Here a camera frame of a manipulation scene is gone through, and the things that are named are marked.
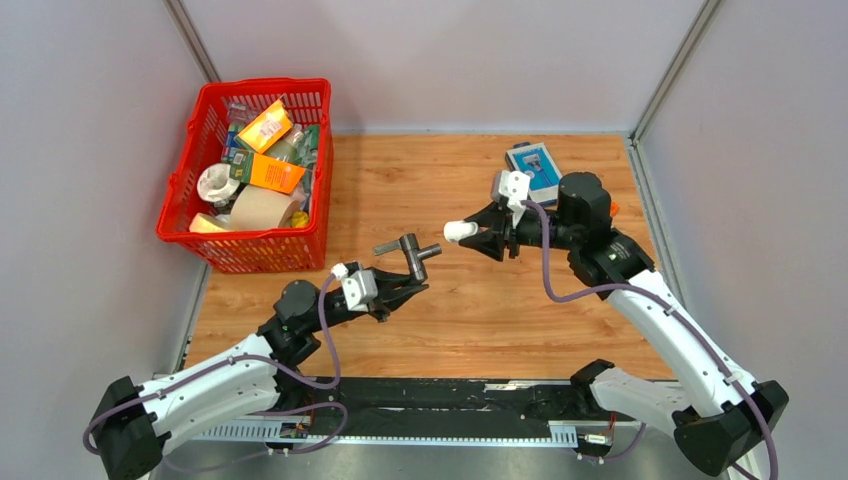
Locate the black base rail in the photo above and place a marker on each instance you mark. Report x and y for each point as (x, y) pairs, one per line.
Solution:
(443, 407)

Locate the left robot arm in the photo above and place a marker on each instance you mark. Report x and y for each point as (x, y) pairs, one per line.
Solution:
(136, 425)

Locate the white tape roll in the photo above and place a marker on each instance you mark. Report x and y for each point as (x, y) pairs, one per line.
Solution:
(215, 183)

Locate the yellow orange box in basket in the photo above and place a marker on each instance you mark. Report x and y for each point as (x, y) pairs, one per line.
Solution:
(266, 129)

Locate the white PVC elbow fitting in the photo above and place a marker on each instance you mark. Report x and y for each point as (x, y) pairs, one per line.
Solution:
(455, 231)

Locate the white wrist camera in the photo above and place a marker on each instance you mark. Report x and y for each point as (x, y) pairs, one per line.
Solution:
(358, 285)
(510, 189)

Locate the beige tape roll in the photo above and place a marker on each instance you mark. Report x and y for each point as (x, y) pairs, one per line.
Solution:
(258, 208)

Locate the orange green box in basket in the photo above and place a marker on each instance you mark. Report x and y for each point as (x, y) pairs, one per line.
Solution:
(258, 170)

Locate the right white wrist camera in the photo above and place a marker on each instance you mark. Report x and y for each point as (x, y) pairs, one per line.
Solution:
(510, 189)

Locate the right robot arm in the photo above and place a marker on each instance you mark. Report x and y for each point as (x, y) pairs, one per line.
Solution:
(720, 411)

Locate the red plastic basket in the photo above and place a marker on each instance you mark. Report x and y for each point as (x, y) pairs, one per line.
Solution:
(264, 251)

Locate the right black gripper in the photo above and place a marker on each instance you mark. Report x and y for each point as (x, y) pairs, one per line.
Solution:
(492, 242)

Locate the small yellow object in basket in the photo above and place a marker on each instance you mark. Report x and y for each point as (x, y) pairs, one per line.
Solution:
(299, 219)

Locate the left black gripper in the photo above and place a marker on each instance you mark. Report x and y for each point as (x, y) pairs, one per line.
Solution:
(395, 281)

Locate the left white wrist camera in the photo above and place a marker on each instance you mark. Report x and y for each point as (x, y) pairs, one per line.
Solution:
(358, 285)

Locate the blue product box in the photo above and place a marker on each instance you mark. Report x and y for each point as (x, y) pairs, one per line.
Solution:
(535, 161)

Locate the green packet in basket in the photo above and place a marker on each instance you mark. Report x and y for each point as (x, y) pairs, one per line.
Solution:
(307, 148)

